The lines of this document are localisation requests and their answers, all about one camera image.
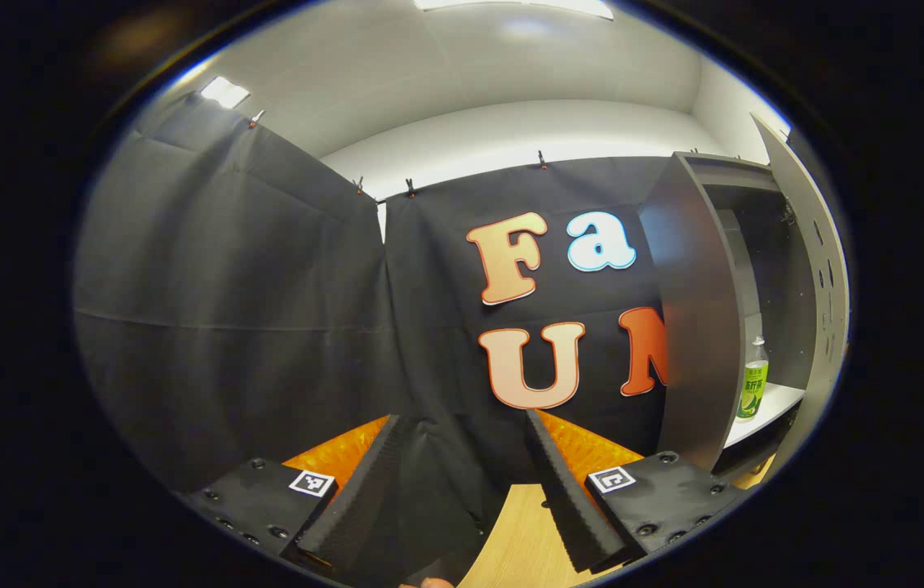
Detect beige cabinet door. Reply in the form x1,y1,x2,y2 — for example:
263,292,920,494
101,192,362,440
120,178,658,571
749,112,851,479

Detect green label bottle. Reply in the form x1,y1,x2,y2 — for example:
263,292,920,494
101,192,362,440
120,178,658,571
735,336,771,422

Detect black backdrop cloth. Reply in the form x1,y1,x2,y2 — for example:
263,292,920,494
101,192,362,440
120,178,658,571
74,90,399,492
348,155,675,587

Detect small ceiling light panel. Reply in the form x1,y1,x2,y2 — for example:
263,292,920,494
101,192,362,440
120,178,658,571
199,76,251,110

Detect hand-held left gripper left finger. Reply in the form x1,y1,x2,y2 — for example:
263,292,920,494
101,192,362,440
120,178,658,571
176,415,402,582

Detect white cabinet shelf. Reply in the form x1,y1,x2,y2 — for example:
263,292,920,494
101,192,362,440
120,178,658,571
723,382,806,448

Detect dark grey cabinet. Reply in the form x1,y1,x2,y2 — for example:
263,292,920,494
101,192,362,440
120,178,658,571
638,150,818,483

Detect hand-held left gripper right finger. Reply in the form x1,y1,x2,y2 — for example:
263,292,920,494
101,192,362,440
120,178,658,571
524,409,757,575

